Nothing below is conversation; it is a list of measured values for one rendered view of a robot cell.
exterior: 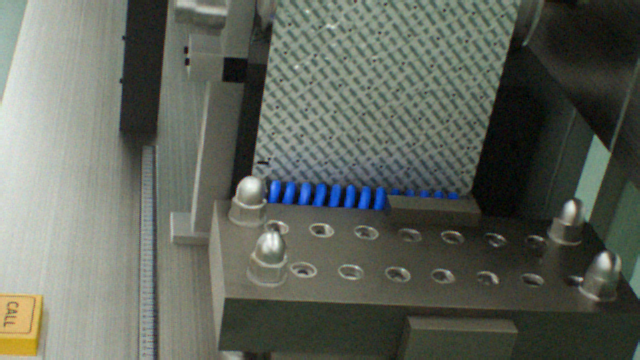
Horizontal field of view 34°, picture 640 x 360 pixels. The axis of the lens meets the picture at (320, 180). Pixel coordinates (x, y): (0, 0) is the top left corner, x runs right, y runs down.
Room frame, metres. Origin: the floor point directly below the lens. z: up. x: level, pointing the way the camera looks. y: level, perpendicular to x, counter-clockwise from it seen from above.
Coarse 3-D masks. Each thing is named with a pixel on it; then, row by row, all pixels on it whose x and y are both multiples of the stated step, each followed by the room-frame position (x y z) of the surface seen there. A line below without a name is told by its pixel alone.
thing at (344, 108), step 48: (288, 48) 0.93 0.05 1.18; (336, 48) 0.95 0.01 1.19; (384, 48) 0.96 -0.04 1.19; (432, 48) 0.97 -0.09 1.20; (480, 48) 0.98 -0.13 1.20; (288, 96) 0.94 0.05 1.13; (336, 96) 0.95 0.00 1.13; (384, 96) 0.96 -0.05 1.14; (432, 96) 0.97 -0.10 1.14; (480, 96) 0.98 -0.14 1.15; (288, 144) 0.94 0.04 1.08; (336, 144) 0.95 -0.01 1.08; (384, 144) 0.96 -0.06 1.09; (432, 144) 0.97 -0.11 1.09; (480, 144) 0.98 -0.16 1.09; (432, 192) 0.97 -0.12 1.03
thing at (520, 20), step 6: (258, 0) 0.99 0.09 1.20; (264, 0) 0.95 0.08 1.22; (522, 0) 0.99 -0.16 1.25; (528, 0) 0.99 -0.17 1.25; (258, 6) 0.98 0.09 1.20; (264, 6) 0.95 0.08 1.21; (522, 6) 0.99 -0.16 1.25; (528, 6) 0.99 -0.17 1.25; (258, 12) 0.97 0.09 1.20; (264, 12) 0.96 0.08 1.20; (522, 12) 0.99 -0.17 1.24; (516, 18) 0.99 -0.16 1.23; (522, 18) 0.99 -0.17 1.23; (516, 24) 1.00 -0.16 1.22; (522, 24) 1.00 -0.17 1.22; (516, 30) 1.00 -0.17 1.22
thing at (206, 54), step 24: (216, 0) 1.01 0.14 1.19; (240, 0) 1.00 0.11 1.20; (216, 24) 1.00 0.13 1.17; (240, 24) 1.00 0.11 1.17; (192, 48) 1.00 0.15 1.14; (216, 48) 1.01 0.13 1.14; (240, 48) 1.00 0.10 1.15; (192, 72) 0.99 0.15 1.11; (216, 72) 0.99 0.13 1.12; (240, 72) 1.00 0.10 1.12; (216, 96) 1.00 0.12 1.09; (240, 96) 1.01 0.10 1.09; (216, 120) 1.00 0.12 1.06; (216, 144) 1.00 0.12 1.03; (216, 168) 1.00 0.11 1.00; (216, 192) 1.00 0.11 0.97; (192, 216) 1.02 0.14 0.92; (192, 240) 0.99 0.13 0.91
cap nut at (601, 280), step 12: (600, 252) 0.85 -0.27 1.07; (612, 252) 0.85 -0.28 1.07; (600, 264) 0.84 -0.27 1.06; (612, 264) 0.83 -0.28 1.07; (588, 276) 0.84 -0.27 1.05; (600, 276) 0.83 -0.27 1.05; (612, 276) 0.83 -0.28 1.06; (588, 288) 0.84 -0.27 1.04; (600, 288) 0.83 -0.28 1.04; (612, 288) 0.83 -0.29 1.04; (600, 300) 0.83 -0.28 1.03; (612, 300) 0.83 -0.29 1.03
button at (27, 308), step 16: (0, 304) 0.80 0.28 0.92; (16, 304) 0.80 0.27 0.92; (32, 304) 0.81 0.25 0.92; (0, 320) 0.77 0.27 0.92; (16, 320) 0.78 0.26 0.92; (32, 320) 0.78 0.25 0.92; (0, 336) 0.75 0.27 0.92; (16, 336) 0.76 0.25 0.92; (32, 336) 0.76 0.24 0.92; (0, 352) 0.75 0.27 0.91; (16, 352) 0.75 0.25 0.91; (32, 352) 0.76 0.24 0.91
